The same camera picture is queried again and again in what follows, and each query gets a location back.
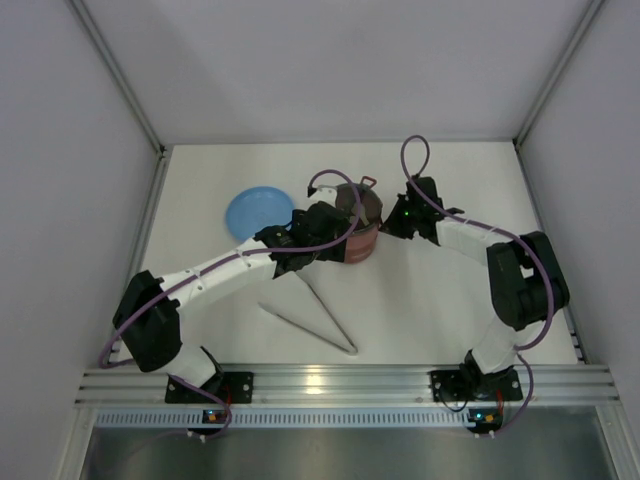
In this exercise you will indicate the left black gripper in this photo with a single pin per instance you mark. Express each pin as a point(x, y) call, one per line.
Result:
point(343, 232)

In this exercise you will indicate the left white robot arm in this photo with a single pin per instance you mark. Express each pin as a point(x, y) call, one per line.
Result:
point(153, 311)

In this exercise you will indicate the blue plate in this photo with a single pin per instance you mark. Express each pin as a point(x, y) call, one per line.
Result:
point(256, 208)

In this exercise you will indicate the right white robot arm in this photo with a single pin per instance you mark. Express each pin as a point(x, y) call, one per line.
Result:
point(526, 286)

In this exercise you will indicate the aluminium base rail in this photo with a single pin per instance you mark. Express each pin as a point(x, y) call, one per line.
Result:
point(316, 396)

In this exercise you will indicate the metal tongs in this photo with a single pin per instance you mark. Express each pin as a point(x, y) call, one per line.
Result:
point(293, 300)

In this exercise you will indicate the grey top lid with clasps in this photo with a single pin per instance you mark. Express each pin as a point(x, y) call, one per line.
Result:
point(370, 215)

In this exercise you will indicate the pink lunch container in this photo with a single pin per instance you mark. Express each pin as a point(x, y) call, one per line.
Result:
point(362, 239)

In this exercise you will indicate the dark red lunch container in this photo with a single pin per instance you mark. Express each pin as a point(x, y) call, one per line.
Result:
point(356, 255)

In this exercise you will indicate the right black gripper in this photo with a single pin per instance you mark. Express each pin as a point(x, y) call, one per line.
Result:
point(396, 220)

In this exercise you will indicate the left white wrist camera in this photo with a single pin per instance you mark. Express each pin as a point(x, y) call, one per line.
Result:
point(324, 193)

